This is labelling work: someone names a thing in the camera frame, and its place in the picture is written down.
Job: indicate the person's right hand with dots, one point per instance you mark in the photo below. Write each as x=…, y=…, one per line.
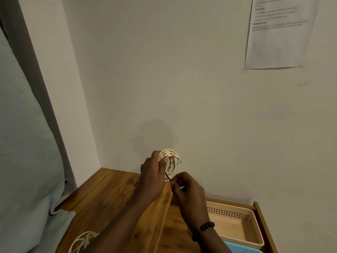
x=191, y=200

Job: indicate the light blue curtain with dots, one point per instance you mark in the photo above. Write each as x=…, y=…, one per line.
x=23, y=155

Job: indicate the person's left hand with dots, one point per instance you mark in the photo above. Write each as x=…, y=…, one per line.
x=150, y=179

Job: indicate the beige plastic basket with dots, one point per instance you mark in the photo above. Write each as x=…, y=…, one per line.
x=237, y=226

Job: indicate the blue plastic basket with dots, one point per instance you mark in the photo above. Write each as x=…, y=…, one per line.
x=242, y=249

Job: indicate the person's right thumb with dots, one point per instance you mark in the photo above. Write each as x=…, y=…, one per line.
x=176, y=191

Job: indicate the black twist tie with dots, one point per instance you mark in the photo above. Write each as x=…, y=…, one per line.
x=168, y=177

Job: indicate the person's left forearm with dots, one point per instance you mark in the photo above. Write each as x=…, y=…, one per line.
x=118, y=226

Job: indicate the person's left thumb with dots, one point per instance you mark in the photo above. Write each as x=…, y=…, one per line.
x=164, y=164

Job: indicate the person's right forearm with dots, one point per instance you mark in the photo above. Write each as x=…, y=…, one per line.
x=213, y=242

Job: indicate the printed paper sheet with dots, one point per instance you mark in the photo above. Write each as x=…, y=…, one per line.
x=279, y=36

